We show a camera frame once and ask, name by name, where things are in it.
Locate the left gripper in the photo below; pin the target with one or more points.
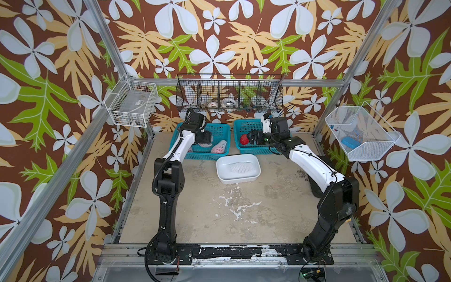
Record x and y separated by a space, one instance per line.
208 137

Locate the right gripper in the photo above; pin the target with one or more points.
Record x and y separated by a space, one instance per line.
253 137

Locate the red apple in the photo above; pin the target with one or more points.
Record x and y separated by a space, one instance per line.
244 140
205 145

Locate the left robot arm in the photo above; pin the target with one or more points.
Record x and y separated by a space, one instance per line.
167 184

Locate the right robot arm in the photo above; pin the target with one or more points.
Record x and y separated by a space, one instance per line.
339 194

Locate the right teal plastic basket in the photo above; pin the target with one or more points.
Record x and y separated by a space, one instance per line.
245 126

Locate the white plastic tub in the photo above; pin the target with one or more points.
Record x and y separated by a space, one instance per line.
227 177

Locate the black case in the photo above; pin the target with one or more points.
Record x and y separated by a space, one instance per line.
316 191

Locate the blue object in basket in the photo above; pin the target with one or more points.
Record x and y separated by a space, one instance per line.
350 142

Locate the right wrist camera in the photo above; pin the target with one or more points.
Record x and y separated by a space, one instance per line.
266 122

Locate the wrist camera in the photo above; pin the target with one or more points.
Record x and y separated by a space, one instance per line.
194 121
266 122

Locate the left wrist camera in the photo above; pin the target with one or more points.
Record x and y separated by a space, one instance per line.
194 121

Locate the tape roll in wire basket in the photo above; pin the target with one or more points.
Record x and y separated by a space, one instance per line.
211 105

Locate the silver object in wire basket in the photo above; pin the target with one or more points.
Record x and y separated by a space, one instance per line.
229 103

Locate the black wire wall basket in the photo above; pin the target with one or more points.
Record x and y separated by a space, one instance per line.
253 92

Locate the white wire basket left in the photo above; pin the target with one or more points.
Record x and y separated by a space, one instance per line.
131 101

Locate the white wire basket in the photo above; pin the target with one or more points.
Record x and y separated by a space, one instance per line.
366 125
131 101

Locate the white wire basket right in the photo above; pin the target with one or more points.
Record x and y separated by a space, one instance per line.
366 125

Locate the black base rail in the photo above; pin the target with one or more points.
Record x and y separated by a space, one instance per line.
186 254

